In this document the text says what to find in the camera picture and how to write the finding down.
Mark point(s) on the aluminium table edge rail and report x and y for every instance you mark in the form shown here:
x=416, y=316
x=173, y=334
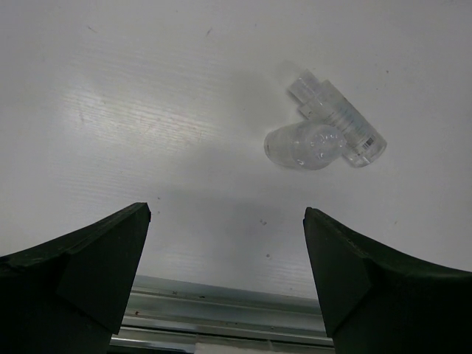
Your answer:
x=181, y=316

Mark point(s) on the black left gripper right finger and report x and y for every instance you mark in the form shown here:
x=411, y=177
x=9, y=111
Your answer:
x=375, y=299

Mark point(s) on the clear lying bottle with barcode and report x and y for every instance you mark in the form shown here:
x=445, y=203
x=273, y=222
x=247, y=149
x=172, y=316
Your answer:
x=323, y=103

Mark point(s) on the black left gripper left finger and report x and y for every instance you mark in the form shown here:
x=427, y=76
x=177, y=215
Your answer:
x=69, y=294

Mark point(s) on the small clear upright bottle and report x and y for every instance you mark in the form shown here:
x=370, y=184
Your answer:
x=304, y=145

